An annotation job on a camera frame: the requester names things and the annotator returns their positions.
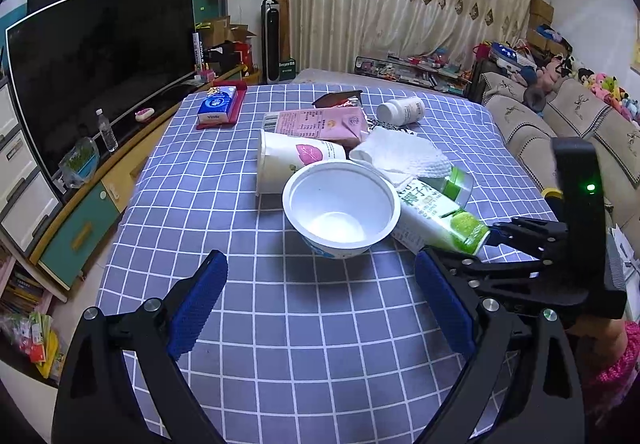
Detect white pill bottle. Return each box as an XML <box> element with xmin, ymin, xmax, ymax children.
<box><xmin>376</xmin><ymin>97</ymin><xmax>426</xmax><ymax>126</ymax></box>

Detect white plastic bowl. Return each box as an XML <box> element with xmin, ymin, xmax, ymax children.
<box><xmin>282</xmin><ymin>160</ymin><xmax>402</xmax><ymax>261</ymax></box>

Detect pink plush toy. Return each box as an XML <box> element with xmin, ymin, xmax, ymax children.
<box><xmin>540</xmin><ymin>59</ymin><xmax>563</xmax><ymax>85</ymax></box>

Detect white paper towel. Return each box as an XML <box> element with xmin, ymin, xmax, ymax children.
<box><xmin>348</xmin><ymin>125</ymin><xmax>452</xmax><ymax>185</ymax></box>

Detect clear water bottle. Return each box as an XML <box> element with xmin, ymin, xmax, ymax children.
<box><xmin>95</xmin><ymin>108</ymin><xmax>119</xmax><ymax>153</ymax></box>

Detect person's right hand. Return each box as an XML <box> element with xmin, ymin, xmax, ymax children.
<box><xmin>567</xmin><ymin>316</ymin><xmax>629</xmax><ymax>366</ymax></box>

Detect black tower fan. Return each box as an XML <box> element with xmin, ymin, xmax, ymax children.
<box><xmin>260</xmin><ymin>0</ymin><xmax>281</xmax><ymax>85</ymax></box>

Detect pink milk carton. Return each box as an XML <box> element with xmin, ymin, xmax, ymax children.
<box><xmin>262</xmin><ymin>105</ymin><xmax>368</xmax><ymax>148</ymax></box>

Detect white standing air conditioner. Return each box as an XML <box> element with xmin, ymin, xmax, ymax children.
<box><xmin>226</xmin><ymin>0</ymin><xmax>279</xmax><ymax>75</ymax></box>

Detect dark snack wrapper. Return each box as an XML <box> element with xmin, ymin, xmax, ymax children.
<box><xmin>312</xmin><ymin>90</ymin><xmax>363</xmax><ymax>109</ymax></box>

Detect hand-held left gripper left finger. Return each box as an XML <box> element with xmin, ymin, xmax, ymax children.
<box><xmin>51</xmin><ymin>250</ymin><xmax>231</xmax><ymax>444</ymax></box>

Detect colourful snack packets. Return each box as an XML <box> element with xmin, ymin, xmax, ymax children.
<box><xmin>0</xmin><ymin>309</ymin><xmax>63</xmax><ymax>380</ymax></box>

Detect beige sofa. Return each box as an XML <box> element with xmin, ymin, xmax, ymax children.
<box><xmin>480</xmin><ymin>71</ymin><xmax>640</xmax><ymax>235</ymax></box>

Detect person's right forearm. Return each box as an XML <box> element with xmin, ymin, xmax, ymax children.
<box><xmin>582</xmin><ymin>321</ymin><xmax>640</xmax><ymax>417</ymax></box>

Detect clear container with green plants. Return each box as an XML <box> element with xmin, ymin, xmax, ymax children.
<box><xmin>58</xmin><ymin>137</ymin><xmax>99</xmax><ymax>188</ymax></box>

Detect stacked cardboard boxes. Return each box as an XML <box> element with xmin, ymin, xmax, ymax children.
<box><xmin>527</xmin><ymin>0</ymin><xmax>556</xmax><ymax>50</ymax></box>

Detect blue checked tablecloth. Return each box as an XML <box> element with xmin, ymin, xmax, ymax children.
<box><xmin>97</xmin><ymin>84</ymin><xmax>558</xmax><ymax>444</ymax></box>

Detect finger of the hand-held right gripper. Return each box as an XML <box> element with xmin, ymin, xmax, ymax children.
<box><xmin>489</xmin><ymin>218</ymin><xmax>570</xmax><ymax>256</ymax></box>
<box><xmin>435</xmin><ymin>249</ymin><xmax>601</xmax><ymax>316</ymax></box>

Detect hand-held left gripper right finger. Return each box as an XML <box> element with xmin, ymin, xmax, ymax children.
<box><xmin>414</xmin><ymin>246</ymin><xmax>586</xmax><ymax>444</ymax></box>

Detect green and white drink carton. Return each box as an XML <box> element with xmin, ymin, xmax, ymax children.
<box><xmin>390</xmin><ymin>176</ymin><xmax>492</xmax><ymax>256</ymax></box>

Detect wooden television stand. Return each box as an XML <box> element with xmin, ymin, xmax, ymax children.
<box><xmin>30</xmin><ymin>66</ymin><xmax>251</xmax><ymax>290</ymax></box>

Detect red tray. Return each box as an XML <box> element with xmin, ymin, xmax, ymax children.
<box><xmin>196</xmin><ymin>80</ymin><xmax>248</xmax><ymax>131</ymax></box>

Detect blue star print bag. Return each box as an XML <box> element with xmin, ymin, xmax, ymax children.
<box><xmin>490</xmin><ymin>41</ymin><xmax>521</xmax><ymax>67</ymax></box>

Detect black flat television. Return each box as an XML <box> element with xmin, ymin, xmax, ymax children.
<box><xmin>5</xmin><ymin>0</ymin><xmax>196</xmax><ymax>185</ymax></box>

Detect white paper cup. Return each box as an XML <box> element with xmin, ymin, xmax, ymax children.
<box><xmin>256</xmin><ymin>129</ymin><xmax>347</xmax><ymax>197</ymax></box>

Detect open cardboard boxes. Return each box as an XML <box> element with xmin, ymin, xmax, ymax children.
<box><xmin>200</xmin><ymin>15</ymin><xmax>257</xmax><ymax>70</ymax></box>

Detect blue tissue pack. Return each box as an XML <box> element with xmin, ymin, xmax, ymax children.
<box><xmin>197</xmin><ymin>89</ymin><xmax>238</xmax><ymax>126</ymax></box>

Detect clear bottle with green label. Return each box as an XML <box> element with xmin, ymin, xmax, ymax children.
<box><xmin>440</xmin><ymin>166</ymin><xmax>475</xmax><ymax>207</ymax></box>

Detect pile of books and toys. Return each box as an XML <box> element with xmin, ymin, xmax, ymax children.
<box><xmin>354</xmin><ymin>51</ymin><xmax>473</xmax><ymax>92</ymax></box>

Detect white drawer cabinet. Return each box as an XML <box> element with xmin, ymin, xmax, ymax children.
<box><xmin>0</xmin><ymin>74</ymin><xmax>63</xmax><ymax>255</ymax></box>

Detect pile of plush toys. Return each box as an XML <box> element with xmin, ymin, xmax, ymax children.
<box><xmin>562</xmin><ymin>53</ymin><xmax>640</xmax><ymax>125</ymax></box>

